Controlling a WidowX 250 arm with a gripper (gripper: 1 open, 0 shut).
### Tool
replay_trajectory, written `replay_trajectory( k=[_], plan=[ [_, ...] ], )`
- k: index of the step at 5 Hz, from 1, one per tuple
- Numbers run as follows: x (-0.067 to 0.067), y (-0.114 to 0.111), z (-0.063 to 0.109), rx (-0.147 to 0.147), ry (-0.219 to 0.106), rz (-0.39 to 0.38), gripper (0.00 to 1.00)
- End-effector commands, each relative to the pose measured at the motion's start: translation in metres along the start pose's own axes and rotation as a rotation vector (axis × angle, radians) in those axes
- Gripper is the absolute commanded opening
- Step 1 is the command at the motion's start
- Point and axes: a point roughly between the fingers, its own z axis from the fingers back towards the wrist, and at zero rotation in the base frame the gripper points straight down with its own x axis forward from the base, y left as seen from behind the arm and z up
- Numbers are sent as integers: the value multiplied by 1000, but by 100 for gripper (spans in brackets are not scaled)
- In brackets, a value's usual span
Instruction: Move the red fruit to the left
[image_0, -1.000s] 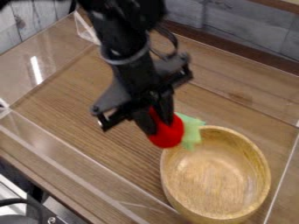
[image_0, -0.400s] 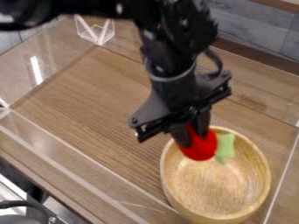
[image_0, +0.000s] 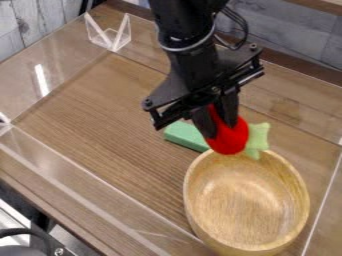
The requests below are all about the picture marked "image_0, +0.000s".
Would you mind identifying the black metal mount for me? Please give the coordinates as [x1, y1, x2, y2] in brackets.
[29, 223, 70, 256]

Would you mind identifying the black cable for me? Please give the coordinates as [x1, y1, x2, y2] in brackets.
[0, 227, 44, 254]

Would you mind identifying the green foam block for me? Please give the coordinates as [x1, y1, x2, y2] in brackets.
[163, 121, 209, 152]

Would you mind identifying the clear acrylic enclosure wall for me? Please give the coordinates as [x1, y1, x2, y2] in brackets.
[0, 124, 216, 256]

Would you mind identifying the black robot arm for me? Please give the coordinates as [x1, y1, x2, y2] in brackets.
[141, 0, 263, 139]

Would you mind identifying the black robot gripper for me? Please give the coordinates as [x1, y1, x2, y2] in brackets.
[141, 37, 264, 139]

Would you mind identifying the red plush strawberry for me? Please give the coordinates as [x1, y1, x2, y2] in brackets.
[204, 104, 272, 161]

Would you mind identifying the wooden bowl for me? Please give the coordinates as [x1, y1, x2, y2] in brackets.
[183, 150, 310, 256]

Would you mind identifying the clear acrylic corner bracket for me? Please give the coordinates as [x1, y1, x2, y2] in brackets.
[84, 13, 131, 52]

